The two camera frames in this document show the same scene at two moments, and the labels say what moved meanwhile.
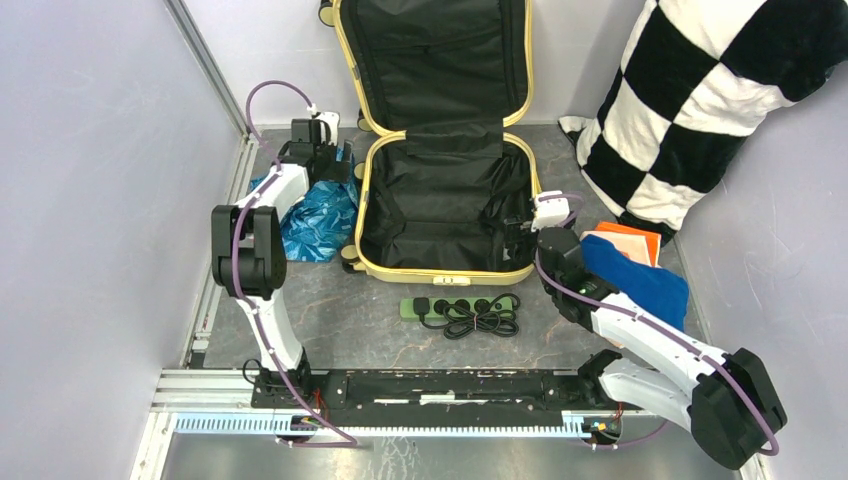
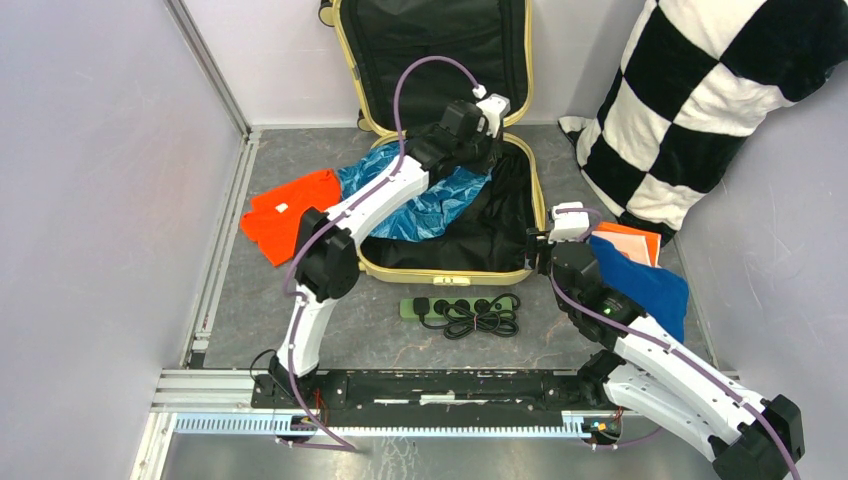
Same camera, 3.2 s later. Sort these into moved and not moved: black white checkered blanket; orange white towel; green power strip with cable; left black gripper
Moved: left black gripper
Not moved: green power strip with cable; orange white towel; black white checkered blanket
